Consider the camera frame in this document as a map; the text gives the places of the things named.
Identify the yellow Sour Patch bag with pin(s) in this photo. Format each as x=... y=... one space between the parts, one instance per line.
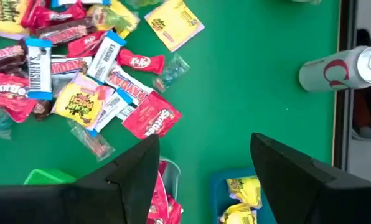
x=78 y=102
x=238 y=216
x=5 y=15
x=246 y=189
x=173 y=25

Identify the red KitKat bar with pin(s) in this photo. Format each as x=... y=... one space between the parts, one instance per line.
x=86 y=45
x=54 y=15
x=140 y=61

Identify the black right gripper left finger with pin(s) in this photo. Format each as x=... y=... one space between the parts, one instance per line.
x=79 y=202

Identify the brown chocolate PayDay bar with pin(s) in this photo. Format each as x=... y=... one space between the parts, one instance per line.
x=64 y=31
x=3 y=57

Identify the green plastic basket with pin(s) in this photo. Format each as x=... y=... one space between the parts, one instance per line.
x=48 y=178

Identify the silver Diet Coke can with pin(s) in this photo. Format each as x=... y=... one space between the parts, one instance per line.
x=335 y=71

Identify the grey-blue plastic bin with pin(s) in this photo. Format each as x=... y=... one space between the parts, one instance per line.
x=173 y=174

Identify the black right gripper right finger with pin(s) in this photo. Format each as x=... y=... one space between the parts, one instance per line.
x=313 y=199

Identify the blue plastic bin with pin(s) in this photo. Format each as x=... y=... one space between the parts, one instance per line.
x=219 y=193

